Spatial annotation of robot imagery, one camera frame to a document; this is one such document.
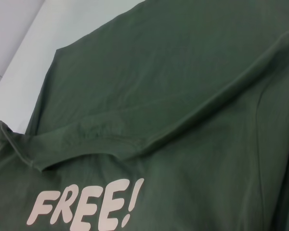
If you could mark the dark green shirt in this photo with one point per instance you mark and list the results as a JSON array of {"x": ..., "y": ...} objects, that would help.
[{"x": 171, "y": 96}]

